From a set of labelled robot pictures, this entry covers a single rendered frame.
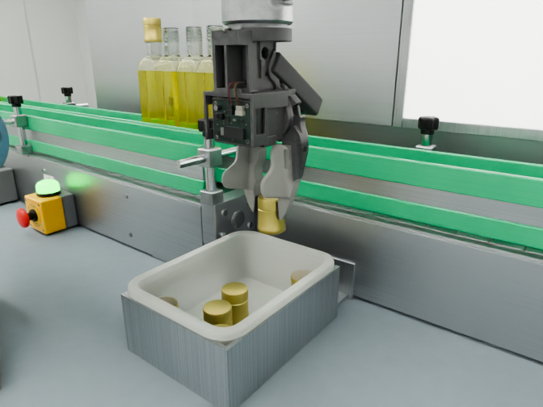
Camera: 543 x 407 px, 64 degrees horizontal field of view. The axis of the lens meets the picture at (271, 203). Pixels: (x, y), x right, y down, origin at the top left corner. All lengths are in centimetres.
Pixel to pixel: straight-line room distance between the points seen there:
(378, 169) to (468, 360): 26
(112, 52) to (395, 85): 83
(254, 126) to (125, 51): 88
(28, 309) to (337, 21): 66
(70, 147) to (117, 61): 40
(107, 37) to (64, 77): 591
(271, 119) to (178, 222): 31
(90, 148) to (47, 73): 623
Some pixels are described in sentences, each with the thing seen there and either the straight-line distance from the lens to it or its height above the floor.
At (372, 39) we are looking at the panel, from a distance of 78.
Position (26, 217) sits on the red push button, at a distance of 96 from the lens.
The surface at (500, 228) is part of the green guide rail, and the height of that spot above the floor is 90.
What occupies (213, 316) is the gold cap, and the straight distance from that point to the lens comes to 51.
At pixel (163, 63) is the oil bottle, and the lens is 88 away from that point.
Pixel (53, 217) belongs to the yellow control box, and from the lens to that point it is 97.
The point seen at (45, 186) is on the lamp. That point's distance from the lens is 97.
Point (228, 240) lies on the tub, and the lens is 64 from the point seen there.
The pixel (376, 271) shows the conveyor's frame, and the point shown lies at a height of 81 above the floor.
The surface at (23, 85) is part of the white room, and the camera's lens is 699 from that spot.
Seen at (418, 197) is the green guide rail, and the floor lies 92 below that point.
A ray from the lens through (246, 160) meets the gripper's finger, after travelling 52.
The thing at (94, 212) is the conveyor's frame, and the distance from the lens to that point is 93.
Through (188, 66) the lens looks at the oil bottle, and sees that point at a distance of 83.
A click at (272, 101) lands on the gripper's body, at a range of 46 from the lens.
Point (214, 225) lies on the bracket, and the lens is 66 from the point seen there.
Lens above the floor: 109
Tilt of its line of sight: 19 degrees down
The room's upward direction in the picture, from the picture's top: straight up
